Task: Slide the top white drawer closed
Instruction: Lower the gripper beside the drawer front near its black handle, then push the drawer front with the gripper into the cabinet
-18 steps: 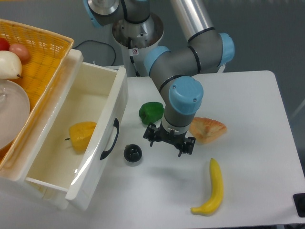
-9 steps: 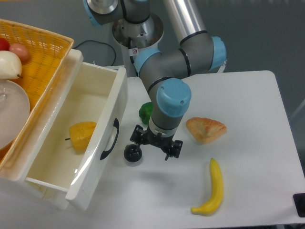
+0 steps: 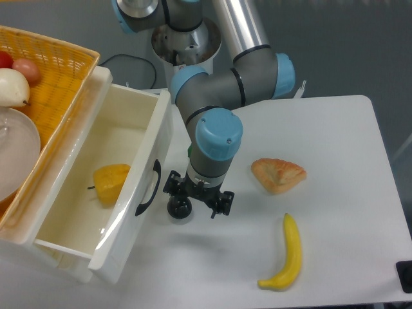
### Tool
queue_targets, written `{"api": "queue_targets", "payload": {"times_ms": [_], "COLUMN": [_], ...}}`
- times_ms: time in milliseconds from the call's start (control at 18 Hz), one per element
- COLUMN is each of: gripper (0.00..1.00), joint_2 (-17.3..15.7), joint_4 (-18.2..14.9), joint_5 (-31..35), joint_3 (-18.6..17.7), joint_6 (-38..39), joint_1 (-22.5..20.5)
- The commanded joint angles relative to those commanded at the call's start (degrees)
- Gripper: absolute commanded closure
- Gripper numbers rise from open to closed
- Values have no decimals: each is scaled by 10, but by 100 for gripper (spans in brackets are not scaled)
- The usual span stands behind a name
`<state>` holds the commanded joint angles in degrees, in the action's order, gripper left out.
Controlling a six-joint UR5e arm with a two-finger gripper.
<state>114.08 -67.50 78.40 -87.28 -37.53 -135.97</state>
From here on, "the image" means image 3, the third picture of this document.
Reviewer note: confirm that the yellow woven basket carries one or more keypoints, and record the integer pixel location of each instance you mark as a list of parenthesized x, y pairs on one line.
[(65, 68)]

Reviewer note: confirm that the black corner object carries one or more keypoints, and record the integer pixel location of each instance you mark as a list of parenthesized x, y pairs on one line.
[(404, 270)]

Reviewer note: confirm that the white drawer cabinet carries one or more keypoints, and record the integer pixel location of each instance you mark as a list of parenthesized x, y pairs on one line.
[(28, 210)]

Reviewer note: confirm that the white top drawer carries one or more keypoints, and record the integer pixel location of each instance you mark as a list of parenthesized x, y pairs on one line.
[(92, 224)]

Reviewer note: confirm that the yellow bell pepper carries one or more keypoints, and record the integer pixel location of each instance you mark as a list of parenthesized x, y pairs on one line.
[(108, 182)]

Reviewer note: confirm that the red tomato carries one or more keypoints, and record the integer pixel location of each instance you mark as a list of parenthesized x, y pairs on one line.
[(6, 61)]

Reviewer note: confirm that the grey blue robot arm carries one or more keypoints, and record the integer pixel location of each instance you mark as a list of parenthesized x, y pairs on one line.
[(206, 101)]

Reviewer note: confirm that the yellow banana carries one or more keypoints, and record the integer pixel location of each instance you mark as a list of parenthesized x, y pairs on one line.
[(293, 259)]

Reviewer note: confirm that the pink peach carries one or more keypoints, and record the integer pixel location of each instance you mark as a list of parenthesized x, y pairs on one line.
[(29, 69)]

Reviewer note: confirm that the orange pastry bread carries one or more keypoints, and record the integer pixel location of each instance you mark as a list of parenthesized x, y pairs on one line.
[(276, 175)]

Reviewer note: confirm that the white pear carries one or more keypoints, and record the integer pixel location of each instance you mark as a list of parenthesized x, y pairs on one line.
[(15, 89)]

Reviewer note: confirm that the green bell pepper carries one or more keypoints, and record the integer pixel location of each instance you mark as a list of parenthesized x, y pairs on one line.
[(189, 150)]

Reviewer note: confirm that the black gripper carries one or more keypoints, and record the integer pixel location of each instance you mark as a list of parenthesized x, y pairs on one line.
[(177, 187)]

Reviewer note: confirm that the white plate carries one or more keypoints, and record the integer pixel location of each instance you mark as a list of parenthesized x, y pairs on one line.
[(20, 150)]

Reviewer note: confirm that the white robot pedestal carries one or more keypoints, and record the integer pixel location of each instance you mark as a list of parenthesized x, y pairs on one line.
[(178, 49)]

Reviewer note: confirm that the metal table clamp bracket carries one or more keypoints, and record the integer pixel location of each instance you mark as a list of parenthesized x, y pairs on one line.
[(300, 91)]

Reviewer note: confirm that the black round fruit toy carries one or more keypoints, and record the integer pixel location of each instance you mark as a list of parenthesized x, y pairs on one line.
[(179, 208)]

